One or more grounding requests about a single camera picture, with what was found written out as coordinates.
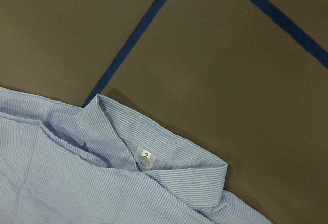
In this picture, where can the light blue striped shirt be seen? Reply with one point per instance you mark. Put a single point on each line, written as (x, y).
(106, 163)

